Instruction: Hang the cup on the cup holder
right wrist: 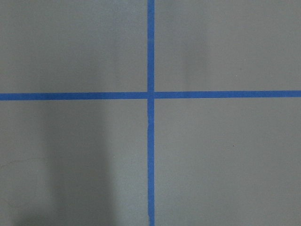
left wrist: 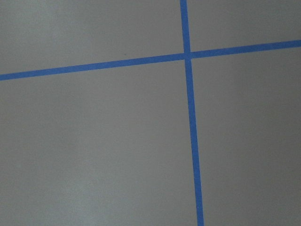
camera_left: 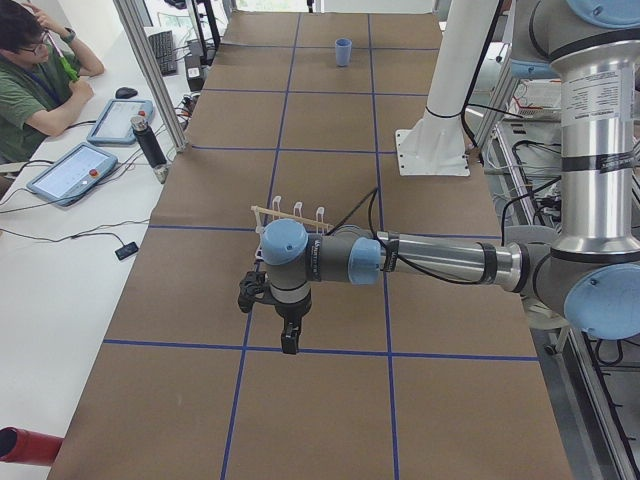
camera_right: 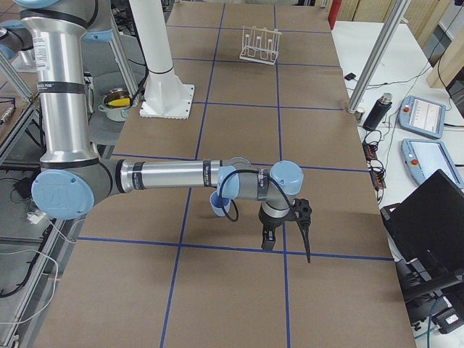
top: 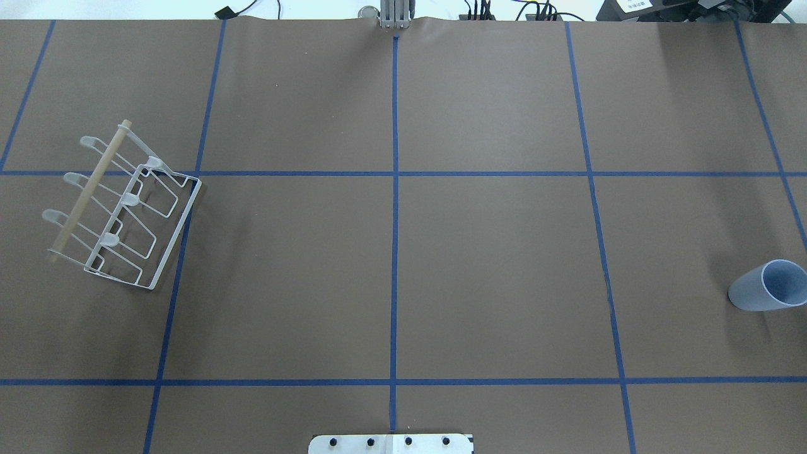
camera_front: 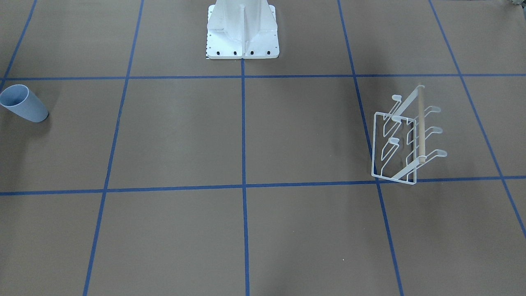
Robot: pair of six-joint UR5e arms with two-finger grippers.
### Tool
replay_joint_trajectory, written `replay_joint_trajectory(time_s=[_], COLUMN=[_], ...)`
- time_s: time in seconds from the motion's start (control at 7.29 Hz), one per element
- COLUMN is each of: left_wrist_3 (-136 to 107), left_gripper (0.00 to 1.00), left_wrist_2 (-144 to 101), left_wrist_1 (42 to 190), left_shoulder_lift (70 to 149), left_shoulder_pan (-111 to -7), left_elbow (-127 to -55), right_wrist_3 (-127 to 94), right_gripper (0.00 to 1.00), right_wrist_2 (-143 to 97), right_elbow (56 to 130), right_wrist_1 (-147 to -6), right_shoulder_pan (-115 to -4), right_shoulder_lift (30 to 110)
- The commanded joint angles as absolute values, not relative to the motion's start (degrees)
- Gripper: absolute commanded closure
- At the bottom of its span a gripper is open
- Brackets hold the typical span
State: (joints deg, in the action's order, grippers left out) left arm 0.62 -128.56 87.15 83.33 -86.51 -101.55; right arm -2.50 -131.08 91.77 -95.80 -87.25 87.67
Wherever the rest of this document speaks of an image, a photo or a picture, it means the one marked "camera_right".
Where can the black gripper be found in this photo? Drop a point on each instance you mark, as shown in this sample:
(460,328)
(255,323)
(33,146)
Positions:
(268,222)

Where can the light blue plastic cup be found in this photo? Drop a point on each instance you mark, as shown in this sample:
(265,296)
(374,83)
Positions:
(219,206)

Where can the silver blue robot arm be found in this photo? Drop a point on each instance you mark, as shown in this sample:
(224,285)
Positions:
(14,38)
(74,179)

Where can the black laptop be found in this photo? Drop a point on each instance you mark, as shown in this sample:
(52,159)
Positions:
(428,226)

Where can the near blue teach pendant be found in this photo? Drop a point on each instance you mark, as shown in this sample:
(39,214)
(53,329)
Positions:
(424,157)

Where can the blue teach pendant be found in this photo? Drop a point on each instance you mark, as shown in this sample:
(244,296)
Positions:
(424,157)
(422,116)

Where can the black water bottle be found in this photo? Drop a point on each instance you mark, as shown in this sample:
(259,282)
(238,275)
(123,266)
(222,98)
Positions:
(379,110)

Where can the small black puck device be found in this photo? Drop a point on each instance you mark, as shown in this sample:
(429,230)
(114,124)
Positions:
(350,76)

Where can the far blue teach pendant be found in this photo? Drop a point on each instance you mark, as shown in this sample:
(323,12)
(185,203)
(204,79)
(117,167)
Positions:
(422,116)

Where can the white pot with corn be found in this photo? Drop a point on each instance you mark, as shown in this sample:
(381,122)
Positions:
(116,104)

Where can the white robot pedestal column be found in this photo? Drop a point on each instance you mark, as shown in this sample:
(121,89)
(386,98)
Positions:
(165,95)

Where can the white wire cup holder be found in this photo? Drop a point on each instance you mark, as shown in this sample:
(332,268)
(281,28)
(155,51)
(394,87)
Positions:
(260,45)

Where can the aluminium frame post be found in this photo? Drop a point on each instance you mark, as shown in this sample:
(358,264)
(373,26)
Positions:
(384,37)

